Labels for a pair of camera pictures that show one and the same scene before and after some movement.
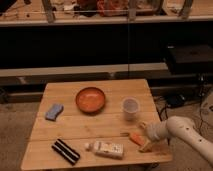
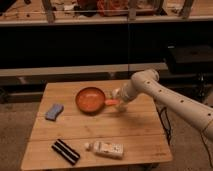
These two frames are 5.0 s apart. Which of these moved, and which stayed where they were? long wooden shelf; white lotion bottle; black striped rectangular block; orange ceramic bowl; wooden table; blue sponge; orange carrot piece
Moved: orange carrot piece
Stayed: wooden table; black striped rectangular block; blue sponge; orange ceramic bowl; long wooden shelf; white lotion bottle
